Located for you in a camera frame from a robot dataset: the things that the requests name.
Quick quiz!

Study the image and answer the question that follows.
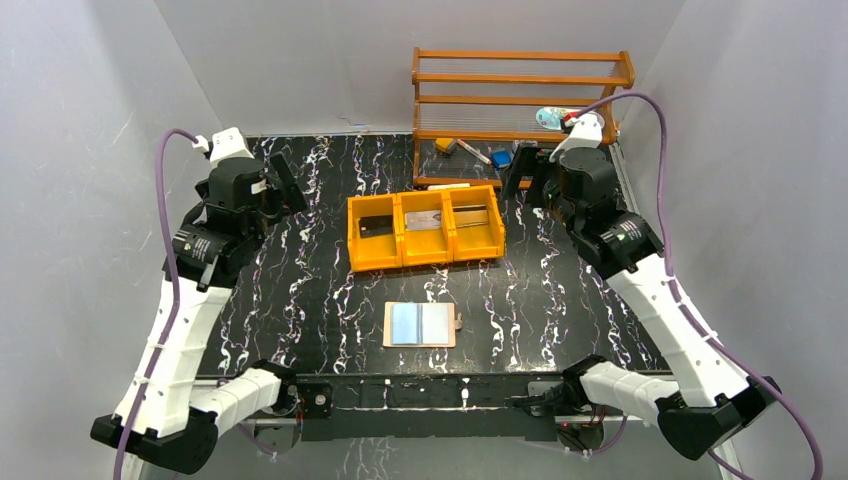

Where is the beige leather card holder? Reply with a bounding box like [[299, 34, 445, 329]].
[[383, 302, 461, 348]]

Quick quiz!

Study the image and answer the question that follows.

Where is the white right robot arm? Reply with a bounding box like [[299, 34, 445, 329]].
[[501, 145, 777, 460]]

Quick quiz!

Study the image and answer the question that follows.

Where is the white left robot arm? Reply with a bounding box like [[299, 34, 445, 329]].
[[90, 154, 307, 475]]

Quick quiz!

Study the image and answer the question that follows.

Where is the brown card in bin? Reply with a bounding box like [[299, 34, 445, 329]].
[[453, 205, 489, 229]]

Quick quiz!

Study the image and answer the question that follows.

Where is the black card in bin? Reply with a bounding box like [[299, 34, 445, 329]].
[[358, 215, 394, 239]]

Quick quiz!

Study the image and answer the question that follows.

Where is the silver card in bin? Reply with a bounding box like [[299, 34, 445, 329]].
[[404, 210, 442, 231]]

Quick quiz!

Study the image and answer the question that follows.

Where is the blue small box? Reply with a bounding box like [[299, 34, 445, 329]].
[[490, 149, 512, 170]]

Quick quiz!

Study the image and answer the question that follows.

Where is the white marker pen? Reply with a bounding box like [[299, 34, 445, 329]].
[[456, 138, 492, 166]]

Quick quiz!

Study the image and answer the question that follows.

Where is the blue packaged item on shelf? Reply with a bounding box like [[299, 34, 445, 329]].
[[535, 107, 579, 131]]

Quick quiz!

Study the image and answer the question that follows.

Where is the orange wooden shelf rack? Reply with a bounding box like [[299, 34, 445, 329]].
[[411, 48, 636, 187]]

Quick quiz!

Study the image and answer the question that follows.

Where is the yellow sponge block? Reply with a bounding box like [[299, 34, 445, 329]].
[[434, 137, 458, 156]]

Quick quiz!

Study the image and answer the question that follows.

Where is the right orange bin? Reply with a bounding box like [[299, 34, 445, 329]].
[[446, 185, 505, 262]]

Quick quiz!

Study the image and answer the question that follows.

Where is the orange bin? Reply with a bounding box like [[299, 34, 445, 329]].
[[446, 185, 505, 262], [347, 194, 402, 272], [396, 190, 454, 266]]

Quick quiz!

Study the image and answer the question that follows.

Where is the left orange bin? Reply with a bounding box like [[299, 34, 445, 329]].
[[347, 194, 402, 272]]

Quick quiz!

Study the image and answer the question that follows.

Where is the middle orange bin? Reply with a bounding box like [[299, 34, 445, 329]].
[[396, 190, 454, 266]]

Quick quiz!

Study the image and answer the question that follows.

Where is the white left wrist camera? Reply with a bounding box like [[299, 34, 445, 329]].
[[192, 127, 254, 168]]

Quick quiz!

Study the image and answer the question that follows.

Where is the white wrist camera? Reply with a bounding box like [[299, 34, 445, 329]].
[[192, 127, 254, 168], [549, 112, 604, 164]]

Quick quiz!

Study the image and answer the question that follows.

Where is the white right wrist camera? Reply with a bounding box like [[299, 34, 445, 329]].
[[549, 112, 604, 164]]

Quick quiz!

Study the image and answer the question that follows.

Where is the aluminium frame rail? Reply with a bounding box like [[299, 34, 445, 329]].
[[119, 374, 743, 480]]

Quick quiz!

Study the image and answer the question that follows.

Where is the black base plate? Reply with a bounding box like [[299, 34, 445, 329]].
[[291, 372, 631, 444]]

